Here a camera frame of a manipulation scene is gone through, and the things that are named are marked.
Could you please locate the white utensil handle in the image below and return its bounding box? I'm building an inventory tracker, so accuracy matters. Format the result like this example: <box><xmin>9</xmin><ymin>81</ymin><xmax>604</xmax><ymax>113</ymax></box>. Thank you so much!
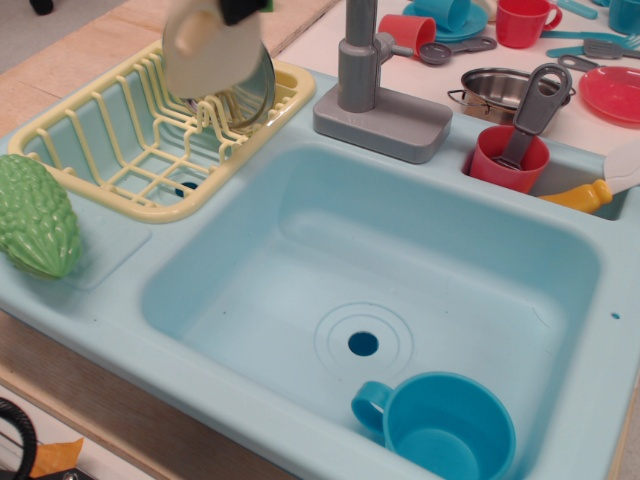
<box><xmin>603</xmin><ymin>140</ymin><xmax>640</xmax><ymax>195</ymax></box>

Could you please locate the yellow dish drying rack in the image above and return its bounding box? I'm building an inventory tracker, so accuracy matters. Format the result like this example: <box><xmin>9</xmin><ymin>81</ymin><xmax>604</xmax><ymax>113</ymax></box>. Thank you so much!
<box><xmin>5</xmin><ymin>43</ymin><xmax>316</xmax><ymax>223</ymax></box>

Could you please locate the green bitter melon toy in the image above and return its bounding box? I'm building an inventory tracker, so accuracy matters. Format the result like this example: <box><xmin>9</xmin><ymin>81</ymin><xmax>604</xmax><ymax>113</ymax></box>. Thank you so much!
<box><xmin>1</xmin><ymin>154</ymin><xmax>82</xmax><ymax>279</ymax></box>

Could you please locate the grey measuring spoon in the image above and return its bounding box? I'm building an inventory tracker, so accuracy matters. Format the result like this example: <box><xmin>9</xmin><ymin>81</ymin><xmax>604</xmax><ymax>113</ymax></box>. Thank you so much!
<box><xmin>418</xmin><ymin>36</ymin><xmax>498</xmax><ymax>66</ymax></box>

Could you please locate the teal plate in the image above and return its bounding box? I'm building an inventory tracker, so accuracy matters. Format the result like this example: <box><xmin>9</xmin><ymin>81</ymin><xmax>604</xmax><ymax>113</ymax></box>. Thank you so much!
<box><xmin>402</xmin><ymin>0</ymin><xmax>489</xmax><ymax>43</ymax></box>

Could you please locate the black wheel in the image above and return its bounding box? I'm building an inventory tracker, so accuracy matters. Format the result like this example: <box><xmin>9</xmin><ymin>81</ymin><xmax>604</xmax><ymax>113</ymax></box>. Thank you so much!
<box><xmin>29</xmin><ymin>0</ymin><xmax>54</xmax><ymax>16</ymax></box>

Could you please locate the teal fork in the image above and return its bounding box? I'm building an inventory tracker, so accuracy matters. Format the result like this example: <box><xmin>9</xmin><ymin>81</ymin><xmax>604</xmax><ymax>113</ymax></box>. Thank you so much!
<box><xmin>542</xmin><ymin>31</ymin><xmax>639</xmax><ymax>58</ymax></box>

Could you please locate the red cup in compartment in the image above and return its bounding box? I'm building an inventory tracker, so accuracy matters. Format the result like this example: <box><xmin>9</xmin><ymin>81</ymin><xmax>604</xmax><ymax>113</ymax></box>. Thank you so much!
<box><xmin>468</xmin><ymin>125</ymin><xmax>550</xmax><ymax>193</ymax></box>

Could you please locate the blue plastic cup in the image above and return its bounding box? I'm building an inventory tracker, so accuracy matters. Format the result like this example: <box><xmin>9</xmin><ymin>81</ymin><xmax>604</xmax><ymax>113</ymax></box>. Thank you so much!
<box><xmin>351</xmin><ymin>372</ymin><xmax>516</xmax><ymax>479</ymax></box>

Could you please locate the red cup lying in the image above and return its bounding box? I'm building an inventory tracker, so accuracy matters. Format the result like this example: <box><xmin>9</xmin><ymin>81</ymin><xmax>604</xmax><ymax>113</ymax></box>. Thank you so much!
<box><xmin>378</xmin><ymin>14</ymin><xmax>436</xmax><ymax>57</ymax></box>

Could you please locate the teal cup top right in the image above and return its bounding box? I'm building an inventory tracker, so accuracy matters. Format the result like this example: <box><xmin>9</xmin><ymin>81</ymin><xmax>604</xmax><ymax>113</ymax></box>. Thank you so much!
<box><xmin>608</xmin><ymin>0</ymin><xmax>640</xmax><ymax>34</ymax></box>

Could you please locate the light blue toy sink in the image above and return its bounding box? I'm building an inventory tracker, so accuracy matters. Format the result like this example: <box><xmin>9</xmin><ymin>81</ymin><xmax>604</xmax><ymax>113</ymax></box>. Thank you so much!
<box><xmin>0</xmin><ymin>67</ymin><xmax>640</xmax><ymax>480</ymax></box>

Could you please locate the steel pot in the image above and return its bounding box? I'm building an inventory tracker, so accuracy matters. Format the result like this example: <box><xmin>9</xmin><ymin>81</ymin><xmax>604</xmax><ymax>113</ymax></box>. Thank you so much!
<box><xmin>447</xmin><ymin>67</ymin><xmax>577</xmax><ymax>126</ymax></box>

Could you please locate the grey spatula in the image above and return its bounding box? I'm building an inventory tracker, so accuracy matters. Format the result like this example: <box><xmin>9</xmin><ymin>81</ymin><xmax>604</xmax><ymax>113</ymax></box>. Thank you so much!
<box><xmin>558</xmin><ymin>39</ymin><xmax>639</xmax><ymax>72</ymax></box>

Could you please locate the red plastic plate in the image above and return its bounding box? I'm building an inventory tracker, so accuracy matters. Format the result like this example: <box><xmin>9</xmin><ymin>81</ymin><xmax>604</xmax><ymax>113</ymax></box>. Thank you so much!
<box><xmin>579</xmin><ymin>66</ymin><xmax>639</xmax><ymax>126</ymax></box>

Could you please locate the grey toy faucet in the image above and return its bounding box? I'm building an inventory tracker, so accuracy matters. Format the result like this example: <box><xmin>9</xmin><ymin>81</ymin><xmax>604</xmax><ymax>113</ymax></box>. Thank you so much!
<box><xmin>313</xmin><ymin>1</ymin><xmax>453</xmax><ymax>164</ymax></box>

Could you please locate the orange tape piece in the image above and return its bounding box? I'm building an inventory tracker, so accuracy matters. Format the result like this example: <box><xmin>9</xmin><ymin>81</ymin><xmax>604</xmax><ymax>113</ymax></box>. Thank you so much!
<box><xmin>30</xmin><ymin>438</ymin><xmax>84</xmax><ymax>478</ymax></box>

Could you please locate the red mug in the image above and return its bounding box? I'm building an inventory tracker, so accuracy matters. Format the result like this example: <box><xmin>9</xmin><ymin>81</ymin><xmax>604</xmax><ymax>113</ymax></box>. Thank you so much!
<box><xmin>495</xmin><ymin>0</ymin><xmax>563</xmax><ymax>49</ymax></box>

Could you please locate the yellow plastic bottle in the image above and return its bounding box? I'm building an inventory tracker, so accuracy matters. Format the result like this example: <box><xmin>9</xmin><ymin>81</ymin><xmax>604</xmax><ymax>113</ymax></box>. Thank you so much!
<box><xmin>540</xmin><ymin>179</ymin><xmax>613</xmax><ymax>214</ymax></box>

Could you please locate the steel pot lid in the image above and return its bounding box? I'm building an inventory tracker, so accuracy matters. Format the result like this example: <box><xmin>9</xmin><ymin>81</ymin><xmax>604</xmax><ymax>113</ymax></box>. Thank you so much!
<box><xmin>182</xmin><ymin>45</ymin><xmax>276</xmax><ymax>131</ymax></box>

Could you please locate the teal utensil top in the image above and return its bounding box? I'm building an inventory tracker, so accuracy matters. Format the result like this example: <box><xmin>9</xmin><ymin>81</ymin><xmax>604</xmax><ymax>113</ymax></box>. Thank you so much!
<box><xmin>555</xmin><ymin>0</ymin><xmax>598</xmax><ymax>20</ymax></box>

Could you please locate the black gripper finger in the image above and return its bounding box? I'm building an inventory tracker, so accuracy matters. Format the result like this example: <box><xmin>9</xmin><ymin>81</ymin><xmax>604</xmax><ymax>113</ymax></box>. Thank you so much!
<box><xmin>218</xmin><ymin>0</ymin><xmax>273</xmax><ymax>25</ymax></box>

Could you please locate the black cable loop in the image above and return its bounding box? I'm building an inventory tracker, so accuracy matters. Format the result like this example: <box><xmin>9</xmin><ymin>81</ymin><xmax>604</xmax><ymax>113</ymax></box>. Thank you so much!
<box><xmin>0</xmin><ymin>397</ymin><xmax>39</xmax><ymax>480</ymax></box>

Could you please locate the teal cup on plate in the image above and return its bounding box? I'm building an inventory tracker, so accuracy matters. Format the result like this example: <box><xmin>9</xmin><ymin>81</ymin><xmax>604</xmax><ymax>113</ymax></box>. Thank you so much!
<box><xmin>413</xmin><ymin>0</ymin><xmax>471</xmax><ymax>32</ymax></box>

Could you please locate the cream detergent bottle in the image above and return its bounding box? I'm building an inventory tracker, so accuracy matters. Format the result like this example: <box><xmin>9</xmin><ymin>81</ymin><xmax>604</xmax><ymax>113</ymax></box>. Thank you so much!
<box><xmin>162</xmin><ymin>1</ymin><xmax>262</xmax><ymax>98</ymax></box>

